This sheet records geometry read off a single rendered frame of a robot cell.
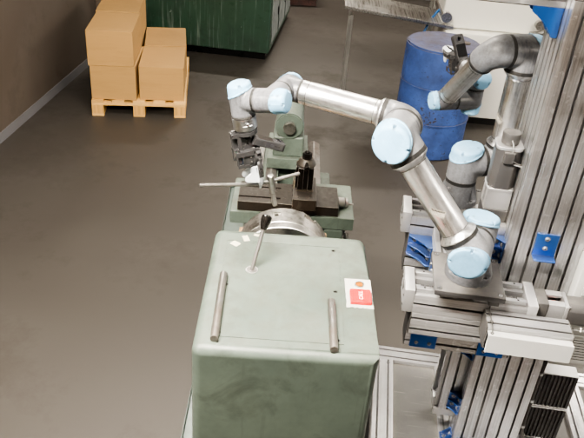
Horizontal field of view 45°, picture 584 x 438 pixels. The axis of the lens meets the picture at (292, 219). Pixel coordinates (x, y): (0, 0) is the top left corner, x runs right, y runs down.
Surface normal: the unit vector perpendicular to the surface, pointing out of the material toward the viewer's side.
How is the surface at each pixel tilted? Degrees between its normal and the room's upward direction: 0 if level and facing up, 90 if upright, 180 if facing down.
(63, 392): 0
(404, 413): 0
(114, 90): 90
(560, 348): 90
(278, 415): 90
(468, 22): 90
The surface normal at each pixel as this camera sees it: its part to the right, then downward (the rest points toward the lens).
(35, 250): 0.07, -0.85
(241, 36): -0.12, 0.51
